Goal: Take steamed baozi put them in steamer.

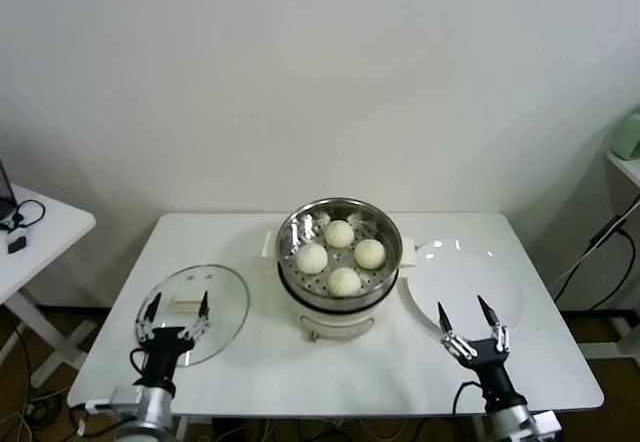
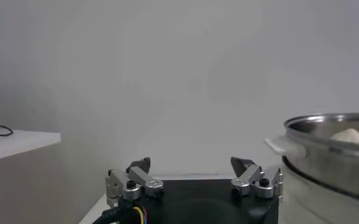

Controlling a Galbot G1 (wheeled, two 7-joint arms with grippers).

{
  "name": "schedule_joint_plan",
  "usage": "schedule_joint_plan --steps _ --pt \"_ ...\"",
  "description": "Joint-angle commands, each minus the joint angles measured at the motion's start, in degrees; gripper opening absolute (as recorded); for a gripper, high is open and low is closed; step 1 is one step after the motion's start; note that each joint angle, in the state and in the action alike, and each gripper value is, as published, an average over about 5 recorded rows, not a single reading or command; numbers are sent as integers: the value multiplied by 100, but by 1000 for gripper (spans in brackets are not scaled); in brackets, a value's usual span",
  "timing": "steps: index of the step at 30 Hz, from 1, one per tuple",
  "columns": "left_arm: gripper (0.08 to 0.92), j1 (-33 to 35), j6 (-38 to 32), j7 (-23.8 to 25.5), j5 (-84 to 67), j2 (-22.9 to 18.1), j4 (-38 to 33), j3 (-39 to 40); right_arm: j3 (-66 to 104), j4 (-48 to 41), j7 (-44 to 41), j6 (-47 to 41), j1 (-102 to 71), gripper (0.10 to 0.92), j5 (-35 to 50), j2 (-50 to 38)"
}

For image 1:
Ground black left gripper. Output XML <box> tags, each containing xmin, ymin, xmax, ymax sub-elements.
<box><xmin>134</xmin><ymin>289</ymin><xmax>211</xmax><ymax>388</ymax></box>

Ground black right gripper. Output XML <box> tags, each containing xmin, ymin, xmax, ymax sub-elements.
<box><xmin>437</xmin><ymin>295</ymin><xmax>529</xmax><ymax>412</ymax></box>

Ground white steamed baozi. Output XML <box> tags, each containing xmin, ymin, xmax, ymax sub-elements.
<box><xmin>295</xmin><ymin>242</ymin><xmax>329</xmax><ymax>276</ymax></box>
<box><xmin>327</xmin><ymin>266</ymin><xmax>362</xmax><ymax>297</ymax></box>
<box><xmin>324</xmin><ymin>219</ymin><xmax>355</xmax><ymax>249</ymax></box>
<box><xmin>353</xmin><ymin>238</ymin><xmax>386</xmax><ymax>270</ymax></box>

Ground stainless steel steamer basket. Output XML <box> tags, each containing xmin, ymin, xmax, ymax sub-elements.
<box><xmin>261</xmin><ymin>196</ymin><xmax>419</xmax><ymax>311</ymax></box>

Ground white round plate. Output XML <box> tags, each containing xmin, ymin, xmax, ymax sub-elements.
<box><xmin>404</xmin><ymin>237</ymin><xmax>525</xmax><ymax>342</ymax></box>

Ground round glass pot lid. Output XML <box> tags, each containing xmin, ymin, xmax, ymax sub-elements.
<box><xmin>134</xmin><ymin>263</ymin><xmax>250</xmax><ymax>366</ymax></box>

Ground white electric cooker base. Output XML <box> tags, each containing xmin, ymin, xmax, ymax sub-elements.
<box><xmin>277</xmin><ymin>261</ymin><xmax>401</xmax><ymax>343</ymax></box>

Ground white side table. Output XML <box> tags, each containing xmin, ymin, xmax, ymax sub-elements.
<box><xmin>0</xmin><ymin>181</ymin><xmax>96</xmax><ymax>388</ymax></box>

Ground pale green appliance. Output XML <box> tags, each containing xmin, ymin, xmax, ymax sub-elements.
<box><xmin>610</xmin><ymin>111</ymin><xmax>640</xmax><ymax>159</ymax></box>

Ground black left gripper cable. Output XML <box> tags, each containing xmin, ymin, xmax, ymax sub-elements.
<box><xmin>129</xmin><ymin>347</ymin><xmax>151</xmax><ymax>378</ymax></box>

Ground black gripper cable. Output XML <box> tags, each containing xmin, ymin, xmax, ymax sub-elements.
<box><xmin>129</xmin><ymin>347</ymin><xmax>151</xmax><ymax>378</ymax></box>
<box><xmin>452</xmin><ymin>381</ymin><xmax>484</xmax><ymax>418</ymax></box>

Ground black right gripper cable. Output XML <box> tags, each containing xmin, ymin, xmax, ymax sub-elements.
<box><xmin>452</xmin><ymin>381</ymin><xmax>484</xmax><ymax>418</ymax></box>

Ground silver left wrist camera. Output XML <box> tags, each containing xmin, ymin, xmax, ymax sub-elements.
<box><xmin>110</xmin><ymin>385</ymin><xmax>145</xmax><ymax>409</ymax></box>

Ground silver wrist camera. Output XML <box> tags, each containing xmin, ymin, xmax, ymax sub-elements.
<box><xmin>529</xmin><ymin>410</ymin><xmax>562</xmax><ymax>436</ymax></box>
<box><xmin>110</xmin><ymin>385</ymin><xmax>145</xmax><ymax>409</ymax></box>

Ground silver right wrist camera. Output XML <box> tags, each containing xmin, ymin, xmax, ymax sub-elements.
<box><xmin>529</xmin><ymin>410</ymin><xmax>562</xmax><ymax>436</ymax></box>

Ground white wall cable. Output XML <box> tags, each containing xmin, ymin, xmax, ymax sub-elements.
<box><xmin>552</xmin><ymin>209</ymin><xmax>631</xmax><ymax>288</ymax></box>

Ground black wall cable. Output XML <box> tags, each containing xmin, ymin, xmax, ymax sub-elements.
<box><xmin>557</xmin><ymin>214</ymin><xmax>632</xmax><ymax>311</ymax></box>

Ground black looped cable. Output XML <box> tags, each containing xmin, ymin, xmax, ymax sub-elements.
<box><xmin>7</xmin><ymin>199</ymin><xmax>46</xmax><ymax>231</ymax></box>

